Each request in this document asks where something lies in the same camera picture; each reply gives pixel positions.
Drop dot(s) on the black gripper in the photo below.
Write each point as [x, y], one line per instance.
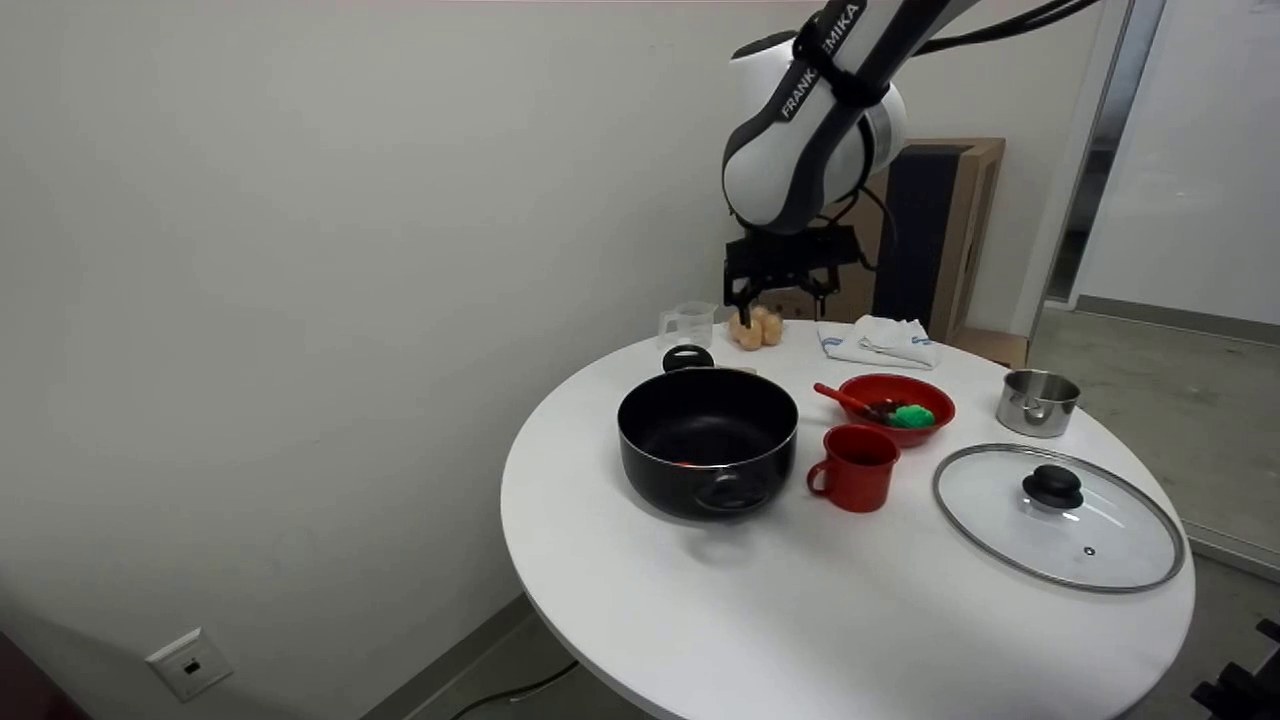
[794, 255]

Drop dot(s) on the green toy vegetable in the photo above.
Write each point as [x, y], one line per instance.
[912, 419]

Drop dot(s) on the black cooking pot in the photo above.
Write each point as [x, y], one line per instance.
[703, 480]

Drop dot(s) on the glass lid with black knob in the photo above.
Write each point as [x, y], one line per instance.
[1104, 546]

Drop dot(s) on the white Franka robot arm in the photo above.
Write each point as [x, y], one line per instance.
[812, 134]

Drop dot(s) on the small stainless steel pot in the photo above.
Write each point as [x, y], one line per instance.
[1032, 407]

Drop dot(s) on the tan bread roll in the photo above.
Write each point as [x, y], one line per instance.
[745, 336]
[768, 324]

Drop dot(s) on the clear measuring cup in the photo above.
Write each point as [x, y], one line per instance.
[688, 324]

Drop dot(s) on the white cloth with blue print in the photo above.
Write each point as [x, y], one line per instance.
[884, 343]

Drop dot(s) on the red spoon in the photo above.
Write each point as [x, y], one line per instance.
[843, 396]

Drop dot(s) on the red bowl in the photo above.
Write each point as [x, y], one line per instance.
[864, 392]

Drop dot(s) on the red mug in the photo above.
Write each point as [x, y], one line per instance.
[858, 478]

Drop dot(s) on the large cardboard box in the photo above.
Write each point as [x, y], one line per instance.
[980, 227]

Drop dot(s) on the black stand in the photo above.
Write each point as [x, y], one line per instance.
[1243, 687]

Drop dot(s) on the aluminium door frame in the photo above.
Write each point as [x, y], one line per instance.
[1110, 162]

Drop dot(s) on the white wall outlet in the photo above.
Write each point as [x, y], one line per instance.
[191, 661]

